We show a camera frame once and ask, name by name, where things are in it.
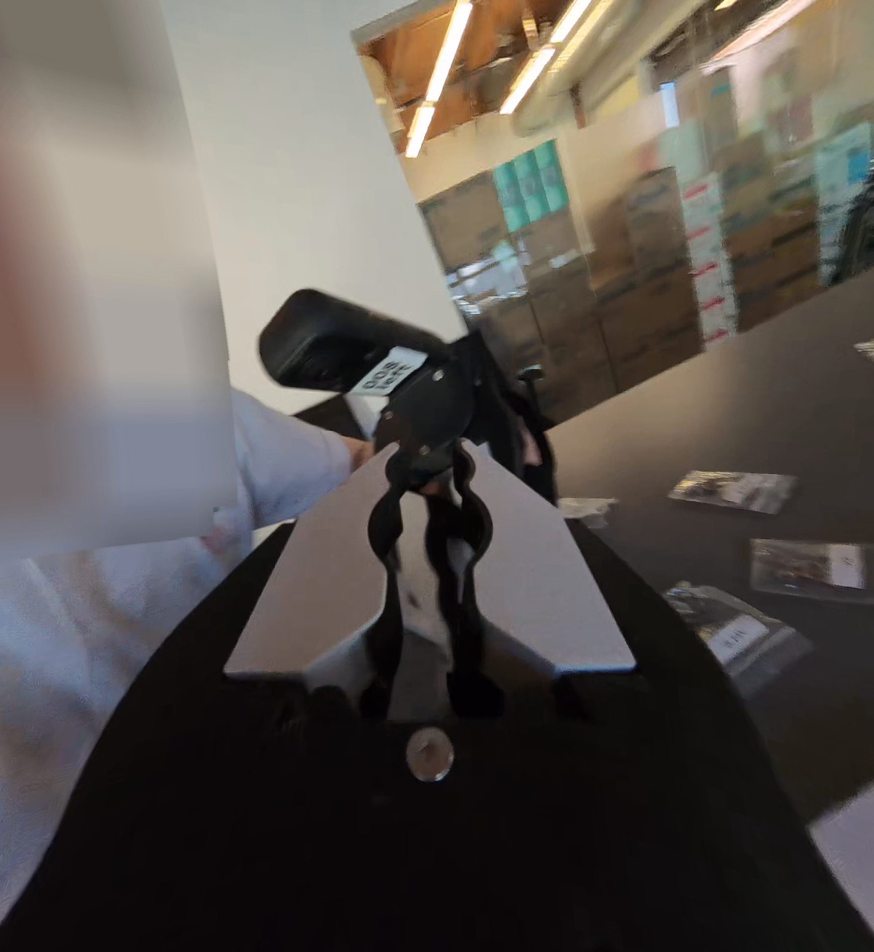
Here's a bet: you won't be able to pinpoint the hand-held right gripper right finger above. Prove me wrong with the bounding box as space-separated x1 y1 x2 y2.
426 440 639 721

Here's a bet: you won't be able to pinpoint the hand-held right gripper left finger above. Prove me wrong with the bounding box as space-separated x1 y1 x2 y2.
223 440 410 721

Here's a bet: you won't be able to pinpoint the person's left forearm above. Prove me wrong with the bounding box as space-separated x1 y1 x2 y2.
230 387 358 538

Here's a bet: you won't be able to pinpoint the dark desk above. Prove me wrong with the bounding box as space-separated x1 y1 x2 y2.
288 251 874 828

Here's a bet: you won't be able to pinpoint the small clear plastic bag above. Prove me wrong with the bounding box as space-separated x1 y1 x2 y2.
556 496 618 531

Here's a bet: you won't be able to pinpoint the stack of cardboard boxes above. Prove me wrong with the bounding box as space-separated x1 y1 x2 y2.
417 122 874 421

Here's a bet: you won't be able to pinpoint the person's torso in white shirt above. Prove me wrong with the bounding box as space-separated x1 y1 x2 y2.
0 513 298 952

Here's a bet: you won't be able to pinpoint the long ceiling light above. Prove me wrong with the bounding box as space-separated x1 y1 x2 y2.
497 0 596 117
403 0 477 159

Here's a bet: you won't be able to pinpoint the pale ceiling duct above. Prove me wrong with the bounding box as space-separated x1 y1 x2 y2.
513 0 713 140

